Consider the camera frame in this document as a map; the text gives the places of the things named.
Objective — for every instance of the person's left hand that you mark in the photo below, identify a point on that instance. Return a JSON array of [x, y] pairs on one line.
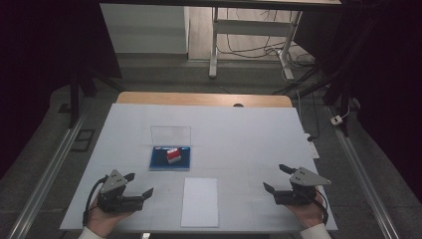
[[103, 220]]

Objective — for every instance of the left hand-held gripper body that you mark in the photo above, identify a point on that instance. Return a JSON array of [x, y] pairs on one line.
[[114, 195]]

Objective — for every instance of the wooden table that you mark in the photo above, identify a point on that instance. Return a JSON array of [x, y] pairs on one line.
[[199, 99]]

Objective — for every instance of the dark table grommet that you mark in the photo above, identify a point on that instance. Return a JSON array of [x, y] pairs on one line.
[[238, 105]]

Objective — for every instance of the black floor frame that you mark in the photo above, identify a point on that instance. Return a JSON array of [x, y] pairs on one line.
[[83, 141]]

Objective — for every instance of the white cabinet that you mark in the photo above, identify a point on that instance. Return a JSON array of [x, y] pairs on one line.
[[142, 30]]

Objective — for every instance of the white table cover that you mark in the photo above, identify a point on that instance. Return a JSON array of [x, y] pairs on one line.
[[232, 139]]

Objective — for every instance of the small white adapter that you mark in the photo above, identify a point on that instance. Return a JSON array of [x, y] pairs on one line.
[[336, 120]]

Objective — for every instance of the white paper sheet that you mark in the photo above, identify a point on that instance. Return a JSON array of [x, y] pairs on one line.
[[199, 202]]

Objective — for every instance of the white desk frame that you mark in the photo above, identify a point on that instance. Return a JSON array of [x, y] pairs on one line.
[[252, 27]]

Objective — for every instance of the blue ink pad box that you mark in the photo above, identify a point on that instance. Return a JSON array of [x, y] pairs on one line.
[[169, 156]]

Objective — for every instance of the white power strip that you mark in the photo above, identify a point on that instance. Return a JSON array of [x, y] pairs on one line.
[[313, 149]]

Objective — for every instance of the aluminium rail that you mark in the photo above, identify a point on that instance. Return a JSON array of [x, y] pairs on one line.
[[49, 172], [361, 172]]

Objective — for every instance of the dark curtain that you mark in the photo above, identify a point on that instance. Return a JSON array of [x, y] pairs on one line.
[[40, 66], [391, 83]]

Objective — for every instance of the red and white stamp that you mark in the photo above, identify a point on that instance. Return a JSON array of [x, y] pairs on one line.
[[173, 156]]

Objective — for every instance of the person's right hand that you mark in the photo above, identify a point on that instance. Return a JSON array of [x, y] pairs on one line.
[[308, 214]]

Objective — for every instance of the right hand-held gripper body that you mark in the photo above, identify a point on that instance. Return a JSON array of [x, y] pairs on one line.
[[300, 189]]

